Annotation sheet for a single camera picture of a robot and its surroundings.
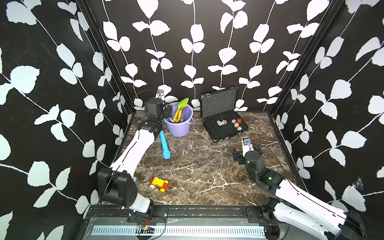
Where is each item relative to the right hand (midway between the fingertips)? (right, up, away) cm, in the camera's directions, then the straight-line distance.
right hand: (242, 143), depth 78 cm
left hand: (-45, +23, +1) cm, 50 cm away
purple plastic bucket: (-35, +7, +21) cm, 42 cm away
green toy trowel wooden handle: (-36, +17, +21) cm, 45 cm away
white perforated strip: (-33, -41, -8) cm, 53 cm away
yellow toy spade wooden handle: (-39, +16, +23) cm, 48 cm away
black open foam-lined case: (-7, +18, +36) cm, 41 cm away
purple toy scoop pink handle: (-32, +17, +24) cm, 43 cm away
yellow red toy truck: (-44, -22, +1) cm, 49 cm away
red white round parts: (+5, +11, +33) cm, 35 cm away
